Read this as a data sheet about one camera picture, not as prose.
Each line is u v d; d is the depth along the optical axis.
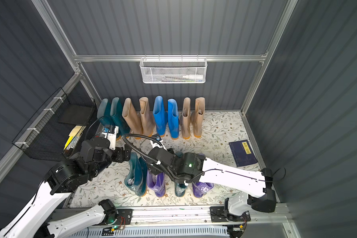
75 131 0.76
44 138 0.68
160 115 0.89
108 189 0.83
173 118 0.83
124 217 0.72
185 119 0.84
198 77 0.87
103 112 0.85
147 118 0.91
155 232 0.77
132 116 0.90
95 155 0.43
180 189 0.58
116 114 0.83
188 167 0.43
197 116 0.86
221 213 0.74
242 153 0.96
